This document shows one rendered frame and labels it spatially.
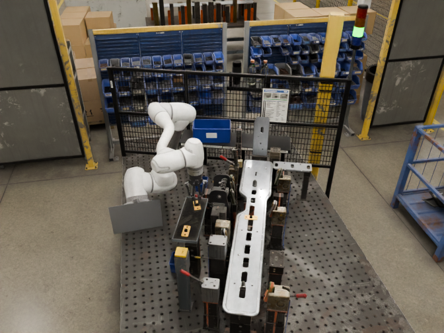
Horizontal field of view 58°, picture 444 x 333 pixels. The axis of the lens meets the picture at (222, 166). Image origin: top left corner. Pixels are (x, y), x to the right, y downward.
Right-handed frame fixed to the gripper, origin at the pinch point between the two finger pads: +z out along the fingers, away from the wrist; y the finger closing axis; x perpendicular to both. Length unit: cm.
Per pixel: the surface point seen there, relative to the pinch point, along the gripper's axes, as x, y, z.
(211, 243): -27.6, 4.5, 9.2
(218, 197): 8.5, 14.6, 6.6
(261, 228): -9.9, 38.6, 20.1
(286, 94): 91, 83, -20
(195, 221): -13.9, -2.8, 4.1
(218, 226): -11.5, 11.0, 12.3
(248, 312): -67, 16, 20
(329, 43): 86, 110, -60
